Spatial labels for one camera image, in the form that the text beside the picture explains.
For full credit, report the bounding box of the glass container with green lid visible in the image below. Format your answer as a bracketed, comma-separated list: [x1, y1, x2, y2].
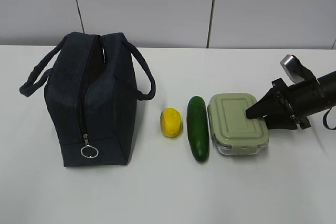
[207, 93, 269, 156]

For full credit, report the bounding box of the dark navy fabric lunch bag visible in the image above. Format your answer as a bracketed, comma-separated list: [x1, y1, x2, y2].
[19, 32, 156, 167]

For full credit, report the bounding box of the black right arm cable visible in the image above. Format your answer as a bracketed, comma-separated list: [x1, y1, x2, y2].
[322, 104, 336, 131]

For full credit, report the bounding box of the yellow lemon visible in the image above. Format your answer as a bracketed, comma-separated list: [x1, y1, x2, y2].
[160, 108, 182, 137]

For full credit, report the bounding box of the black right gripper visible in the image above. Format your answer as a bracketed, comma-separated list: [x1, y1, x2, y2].
[246, 78, 311, 130]

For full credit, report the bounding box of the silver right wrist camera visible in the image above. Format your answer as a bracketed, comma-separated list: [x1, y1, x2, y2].
[280, 55, 316, 84]

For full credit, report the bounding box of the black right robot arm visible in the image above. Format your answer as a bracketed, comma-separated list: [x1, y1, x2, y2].
[246, 72, 335, 130]

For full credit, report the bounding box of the green cucumber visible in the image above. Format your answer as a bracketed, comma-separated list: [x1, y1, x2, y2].
[186, 96, 209, 163]

